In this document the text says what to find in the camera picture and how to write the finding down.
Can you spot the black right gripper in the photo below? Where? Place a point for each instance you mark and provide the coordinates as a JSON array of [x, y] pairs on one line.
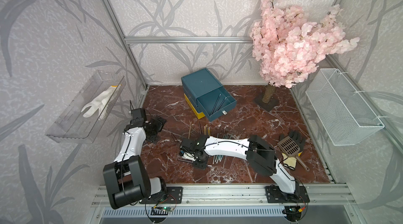
[[199, 167]]

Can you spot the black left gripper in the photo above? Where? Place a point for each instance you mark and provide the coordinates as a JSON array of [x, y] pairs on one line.
[[158, 125]]

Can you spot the dark grey pencil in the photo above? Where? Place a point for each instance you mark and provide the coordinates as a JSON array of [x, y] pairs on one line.
[[215, 104], [221, 104]]

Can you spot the teal pull-out drawer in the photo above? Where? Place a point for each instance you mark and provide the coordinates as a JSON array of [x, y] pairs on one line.
[[207, 101]]

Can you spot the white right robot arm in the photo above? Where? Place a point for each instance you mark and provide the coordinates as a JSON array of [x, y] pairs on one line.
[[260, 155]]

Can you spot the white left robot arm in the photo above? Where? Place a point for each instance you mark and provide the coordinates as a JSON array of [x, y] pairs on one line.
[[126, 179]]

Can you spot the yellow drawer cabinet base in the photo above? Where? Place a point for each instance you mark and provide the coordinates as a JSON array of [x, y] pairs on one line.
[[197, 114]]

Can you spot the teal drawer cabinet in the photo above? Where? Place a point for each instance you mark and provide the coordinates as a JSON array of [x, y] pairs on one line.
[[200, 83]]

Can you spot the green pencil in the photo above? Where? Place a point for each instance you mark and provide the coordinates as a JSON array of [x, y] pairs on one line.
[[217, 159]]

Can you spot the white work glove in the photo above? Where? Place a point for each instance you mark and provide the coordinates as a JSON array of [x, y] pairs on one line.
[[99, 104]]

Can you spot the brown slotted spatula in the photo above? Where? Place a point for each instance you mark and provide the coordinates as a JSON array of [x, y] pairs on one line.
[[291, 149]]

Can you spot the black glove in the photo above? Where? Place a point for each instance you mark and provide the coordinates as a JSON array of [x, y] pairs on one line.
[[298, 138]]

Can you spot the pink artificial blossom tree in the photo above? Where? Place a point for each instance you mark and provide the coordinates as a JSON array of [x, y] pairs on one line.
[[289, 47]]

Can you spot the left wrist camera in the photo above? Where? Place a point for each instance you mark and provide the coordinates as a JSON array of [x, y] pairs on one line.
[[139, 117]]

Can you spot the aluminium front rail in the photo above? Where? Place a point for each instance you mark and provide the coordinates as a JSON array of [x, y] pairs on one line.
[[256, 195]]

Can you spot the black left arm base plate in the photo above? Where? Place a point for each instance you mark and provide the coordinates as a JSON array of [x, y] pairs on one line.
[[172, 195]]

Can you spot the clear plastic wall tray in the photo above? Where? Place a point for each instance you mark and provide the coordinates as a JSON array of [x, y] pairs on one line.
[[71, 126]]

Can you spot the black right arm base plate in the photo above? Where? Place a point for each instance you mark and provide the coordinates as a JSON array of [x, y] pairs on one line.
[[275, 195]]

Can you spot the white wire mesh basket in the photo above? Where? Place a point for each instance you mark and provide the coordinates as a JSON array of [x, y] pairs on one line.
[[345, 115]]

